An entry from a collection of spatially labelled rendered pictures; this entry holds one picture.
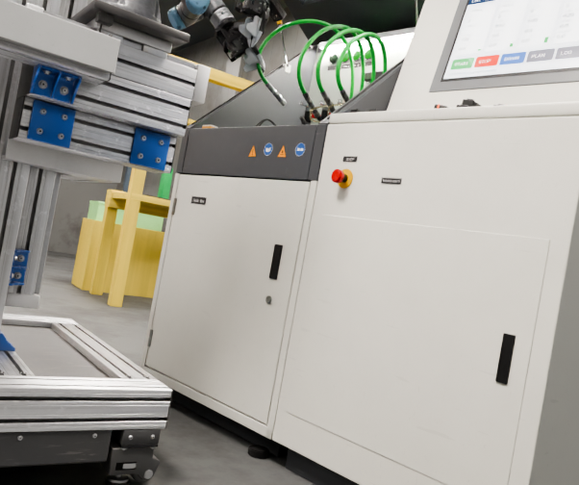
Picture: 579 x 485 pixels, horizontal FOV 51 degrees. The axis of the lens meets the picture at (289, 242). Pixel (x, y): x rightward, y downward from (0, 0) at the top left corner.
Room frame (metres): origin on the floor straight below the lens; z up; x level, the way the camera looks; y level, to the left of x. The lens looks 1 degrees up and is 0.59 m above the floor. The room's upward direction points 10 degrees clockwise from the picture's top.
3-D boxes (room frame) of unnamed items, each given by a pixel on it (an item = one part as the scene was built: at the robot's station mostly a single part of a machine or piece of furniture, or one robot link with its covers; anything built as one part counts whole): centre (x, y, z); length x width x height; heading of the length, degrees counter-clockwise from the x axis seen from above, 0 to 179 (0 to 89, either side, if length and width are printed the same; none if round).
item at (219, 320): (1.94, 0.20, 0.44); 0.65 x 0.02 x 0.68; 44
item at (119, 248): (5.00, 0.86, 0.89); 1.37 x 1.22 x 1.79; 124
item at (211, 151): (1.95, 0.18, 0.87); 0.62 x 0.04 x 0.16; 44
